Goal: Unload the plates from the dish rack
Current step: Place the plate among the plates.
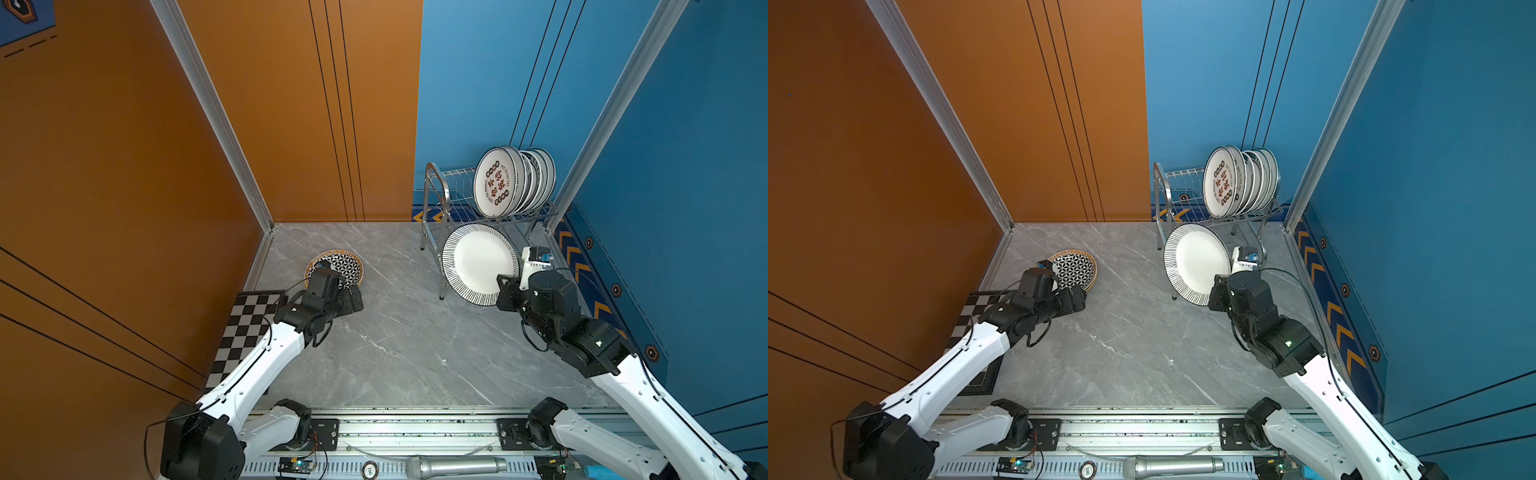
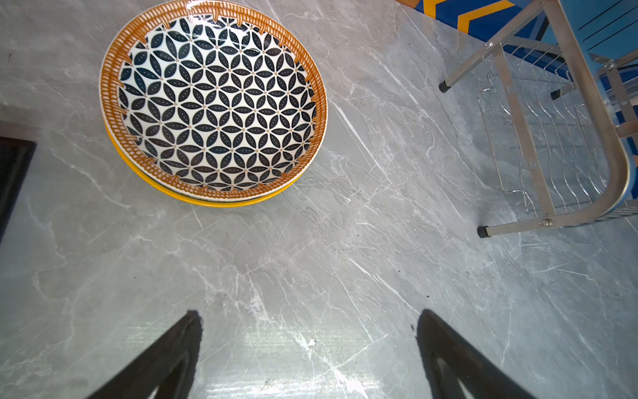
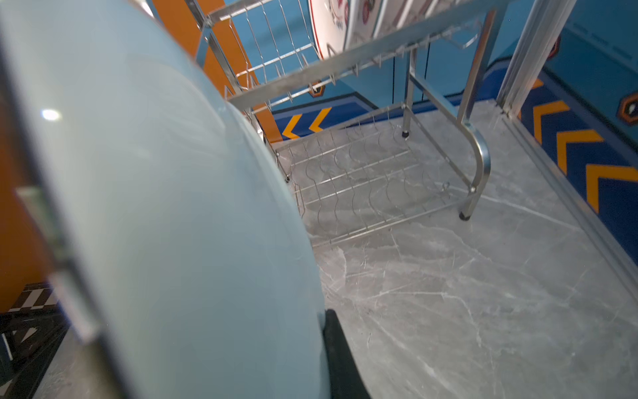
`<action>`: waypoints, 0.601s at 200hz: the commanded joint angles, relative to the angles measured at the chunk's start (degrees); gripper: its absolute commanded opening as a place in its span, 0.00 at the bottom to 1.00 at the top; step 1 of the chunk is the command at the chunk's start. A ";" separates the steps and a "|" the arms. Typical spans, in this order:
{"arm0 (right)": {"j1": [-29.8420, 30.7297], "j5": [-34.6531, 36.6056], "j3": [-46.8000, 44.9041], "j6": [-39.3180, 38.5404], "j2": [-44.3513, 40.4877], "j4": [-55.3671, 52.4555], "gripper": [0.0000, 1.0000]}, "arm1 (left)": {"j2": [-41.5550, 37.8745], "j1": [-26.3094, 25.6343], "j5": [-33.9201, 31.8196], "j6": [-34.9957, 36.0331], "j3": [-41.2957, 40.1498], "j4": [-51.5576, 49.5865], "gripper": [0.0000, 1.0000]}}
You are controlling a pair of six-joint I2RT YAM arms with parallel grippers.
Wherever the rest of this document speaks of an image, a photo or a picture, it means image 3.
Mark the white red patterned plate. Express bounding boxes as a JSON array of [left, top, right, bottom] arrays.
[[308, 0, 364, 60]]

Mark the silver wire dish rack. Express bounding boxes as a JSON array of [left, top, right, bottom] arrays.
[[186, 1, 508, 248]]

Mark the white deep plate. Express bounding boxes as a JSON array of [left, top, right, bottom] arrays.
[[1, 1, 331, 398]]

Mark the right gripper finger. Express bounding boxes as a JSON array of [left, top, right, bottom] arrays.
[[323, 309, 372, 399]]

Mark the black white chessboard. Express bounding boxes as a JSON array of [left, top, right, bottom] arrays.
[[1, 283, 69, 398]]

